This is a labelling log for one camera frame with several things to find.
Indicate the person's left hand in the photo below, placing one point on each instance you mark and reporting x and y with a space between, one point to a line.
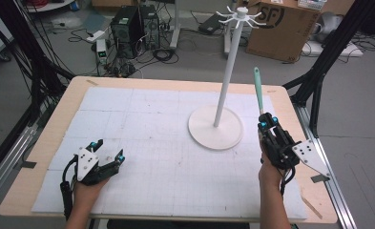
86 195

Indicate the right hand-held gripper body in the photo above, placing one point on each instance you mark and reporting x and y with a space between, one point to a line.
282 149

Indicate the flat white board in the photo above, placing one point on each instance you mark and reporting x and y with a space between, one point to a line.
334 50

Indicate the slim black computer tower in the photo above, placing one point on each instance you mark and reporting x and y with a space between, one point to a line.
150 27

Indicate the white hook rack stand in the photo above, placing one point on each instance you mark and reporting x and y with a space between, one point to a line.
215 132

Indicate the flat black case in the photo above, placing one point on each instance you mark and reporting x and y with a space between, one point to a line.
211 24

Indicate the brown cardboard box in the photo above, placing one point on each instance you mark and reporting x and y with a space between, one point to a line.
280 35

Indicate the black tape piece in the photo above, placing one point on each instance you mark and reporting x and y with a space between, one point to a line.
318 179
28 164

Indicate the white grid mat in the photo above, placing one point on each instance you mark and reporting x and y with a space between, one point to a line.
175 178

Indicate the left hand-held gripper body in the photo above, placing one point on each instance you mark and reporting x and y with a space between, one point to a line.
87 167

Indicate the thin wooden stick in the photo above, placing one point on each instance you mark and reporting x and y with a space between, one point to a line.
312 206

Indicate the large black computer tower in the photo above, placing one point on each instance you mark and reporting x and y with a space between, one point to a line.
126 31

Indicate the white power strip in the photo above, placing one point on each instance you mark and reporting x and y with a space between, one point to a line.
96 36

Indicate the white device with green display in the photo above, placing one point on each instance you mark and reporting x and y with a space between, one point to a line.
101 51

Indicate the person's right hand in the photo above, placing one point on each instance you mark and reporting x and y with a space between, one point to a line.
269 175

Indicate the white round appliance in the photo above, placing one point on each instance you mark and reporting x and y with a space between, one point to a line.
329 25

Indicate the white stand pole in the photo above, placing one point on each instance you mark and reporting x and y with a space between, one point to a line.
175 28

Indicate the aluminium rail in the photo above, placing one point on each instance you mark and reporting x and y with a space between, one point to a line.
10 159
337 197

